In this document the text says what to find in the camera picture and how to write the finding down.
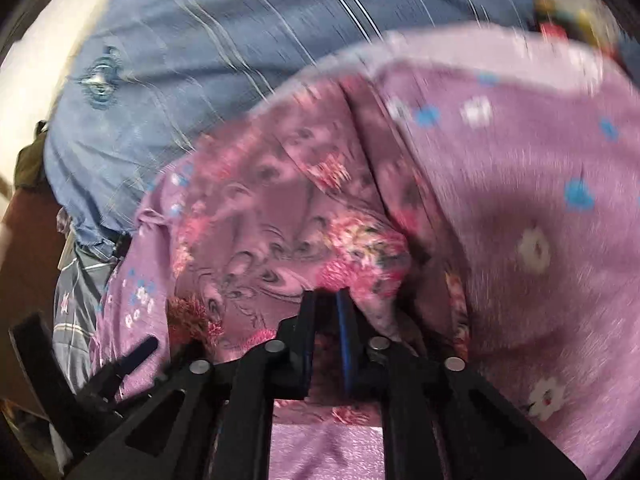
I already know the red-brown headboard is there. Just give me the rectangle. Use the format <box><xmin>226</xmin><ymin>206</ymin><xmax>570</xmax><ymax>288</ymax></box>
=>
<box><xmin>0</xmin><ymin>185</ymin><xmax>76</xmax><ymax>411</ymax></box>

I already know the dark green cloth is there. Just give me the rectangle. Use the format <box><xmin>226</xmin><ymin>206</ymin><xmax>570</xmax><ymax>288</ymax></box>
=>
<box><xmin>15</xmin><ymin>120</ymin><xmax>51</xmax><ymax>191</ymax></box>

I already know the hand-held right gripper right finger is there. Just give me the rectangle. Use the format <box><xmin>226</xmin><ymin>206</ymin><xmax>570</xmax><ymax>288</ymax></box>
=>
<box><xmin>335</xmin><ymin>289</ymin><xmax>588</xmax><ymax>480</ymax></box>

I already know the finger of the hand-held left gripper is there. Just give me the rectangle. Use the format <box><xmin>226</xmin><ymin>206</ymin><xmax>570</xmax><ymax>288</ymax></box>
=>
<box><xmin>9</xmin><ymin>312</ymin><xmax>126</xmax><ymax>467</ymax></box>
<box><xmin>85</xmin><ymin>336</ymin><xmax>160</xmax><ymax>411</ymax></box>

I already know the purple floral bedsheet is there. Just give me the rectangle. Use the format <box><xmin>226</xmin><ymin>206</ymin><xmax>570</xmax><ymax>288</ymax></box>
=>
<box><xmin>95</xmin><ymin>25</ymin><xmax>640</xmax><ymax>480</ymax></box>

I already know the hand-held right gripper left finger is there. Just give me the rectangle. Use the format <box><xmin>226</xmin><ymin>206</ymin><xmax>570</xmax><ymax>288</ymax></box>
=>
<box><xmin>65</xmin><ymin>290</ymin><xmax>318</xmax><ymax>480</ymax></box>

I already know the blue plaid quilt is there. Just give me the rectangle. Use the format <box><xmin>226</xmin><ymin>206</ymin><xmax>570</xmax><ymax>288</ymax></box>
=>
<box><xmin>44</xmin><ymin>0</ymin><xmax>543</xmax><ymax>248</ymax></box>

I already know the maroon floral garment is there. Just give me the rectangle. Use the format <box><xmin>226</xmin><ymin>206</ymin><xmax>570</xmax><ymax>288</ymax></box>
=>
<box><xmin>165</xmin><ymin>72</ymin><xmax>473</xmax><ymax>426</ymax></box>

